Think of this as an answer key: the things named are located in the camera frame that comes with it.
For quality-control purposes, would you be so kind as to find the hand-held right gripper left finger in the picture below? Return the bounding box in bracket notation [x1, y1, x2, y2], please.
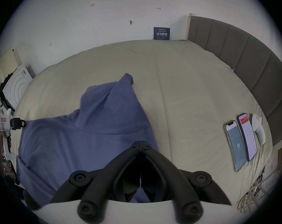
[50, 141, 141, 221]

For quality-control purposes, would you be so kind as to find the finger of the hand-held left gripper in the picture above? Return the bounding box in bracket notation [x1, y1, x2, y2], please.
[15, 118, 26, 130]

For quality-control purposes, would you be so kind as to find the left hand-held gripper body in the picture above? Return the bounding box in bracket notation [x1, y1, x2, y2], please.
[0, 108, 16, 161]

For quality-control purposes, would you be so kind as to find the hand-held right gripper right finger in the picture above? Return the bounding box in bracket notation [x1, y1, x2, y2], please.
[141, 141, 232, 221]

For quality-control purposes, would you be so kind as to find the blue shirt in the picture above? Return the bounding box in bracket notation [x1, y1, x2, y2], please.
[16, 73, 160, 207]

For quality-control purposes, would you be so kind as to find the person's left hand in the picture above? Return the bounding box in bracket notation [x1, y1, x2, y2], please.
[0, 134, 21, 185]

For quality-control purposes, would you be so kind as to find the white washing machine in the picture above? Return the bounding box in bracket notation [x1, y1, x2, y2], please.
[2, 64, 36, 109]

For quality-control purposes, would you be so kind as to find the flat cardboard carton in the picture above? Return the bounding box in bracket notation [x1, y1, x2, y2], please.
[0, 47, 22, 79]

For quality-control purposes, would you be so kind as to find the smartphone with blue screen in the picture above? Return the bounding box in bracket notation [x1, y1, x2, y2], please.
[223, 120, 247, 173]

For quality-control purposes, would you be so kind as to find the smartphone with white red screen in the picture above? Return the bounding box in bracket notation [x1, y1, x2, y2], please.
[236, 113, 258, 162]

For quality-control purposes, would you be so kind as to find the white hand controller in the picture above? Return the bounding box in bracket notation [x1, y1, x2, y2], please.
[251, 113, 266, 145]

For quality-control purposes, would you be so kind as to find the bed with beige sheet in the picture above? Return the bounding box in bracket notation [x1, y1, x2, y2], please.
[14, 39, 275, 213]

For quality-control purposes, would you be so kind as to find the grey padded headboard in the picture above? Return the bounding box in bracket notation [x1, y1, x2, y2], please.
[187, 13, 282, 146]

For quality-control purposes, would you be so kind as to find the bundle of cables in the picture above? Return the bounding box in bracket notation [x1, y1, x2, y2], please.
[236, 166, 273, 214]

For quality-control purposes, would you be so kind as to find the blue wall sign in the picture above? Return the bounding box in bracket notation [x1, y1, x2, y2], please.
[154, 27, 171, 40]

